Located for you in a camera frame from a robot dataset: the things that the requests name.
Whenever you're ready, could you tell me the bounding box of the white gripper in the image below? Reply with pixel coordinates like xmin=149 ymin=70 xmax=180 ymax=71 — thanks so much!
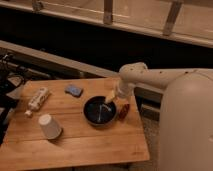
xmin=105 ymin=80 xmax=134 ymax=104

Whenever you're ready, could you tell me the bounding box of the dark ceramic bowl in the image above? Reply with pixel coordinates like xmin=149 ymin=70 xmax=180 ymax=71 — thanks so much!
xmin=83 ymin=96 xmax=117 ymax=126

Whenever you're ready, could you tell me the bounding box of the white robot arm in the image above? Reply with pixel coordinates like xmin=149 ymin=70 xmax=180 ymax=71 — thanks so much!
xmin=106 ymin=62 xmax=213 ymax=171

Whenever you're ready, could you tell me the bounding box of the red snack bar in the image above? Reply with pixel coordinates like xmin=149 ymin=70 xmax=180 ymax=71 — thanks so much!
xmin=119 ymin=104 xmax=130 ymax=120

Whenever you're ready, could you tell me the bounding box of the blue sponge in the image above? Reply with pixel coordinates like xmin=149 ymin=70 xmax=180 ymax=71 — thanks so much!
xmin=65 ymin=85 xmax=83 ymax=97

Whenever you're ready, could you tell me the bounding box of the wooden cutting board table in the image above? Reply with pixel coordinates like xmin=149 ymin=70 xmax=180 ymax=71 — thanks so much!
xmin=0 ymin=78 xmax=150 ymax=171

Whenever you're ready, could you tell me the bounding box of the white paper cup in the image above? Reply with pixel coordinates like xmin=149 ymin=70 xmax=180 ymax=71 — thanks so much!
xmin=38 ymin=114 xmax=62 ymax=140

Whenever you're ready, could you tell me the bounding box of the white plastic bottle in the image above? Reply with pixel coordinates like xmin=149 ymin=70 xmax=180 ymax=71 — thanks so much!
xmin=25 ymin=87 xmax=50 ymax=117

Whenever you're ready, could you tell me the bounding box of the black equipment on left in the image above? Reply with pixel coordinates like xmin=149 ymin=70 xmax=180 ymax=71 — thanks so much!
xmin=0 ymin=53 xmax=26 ymax=145

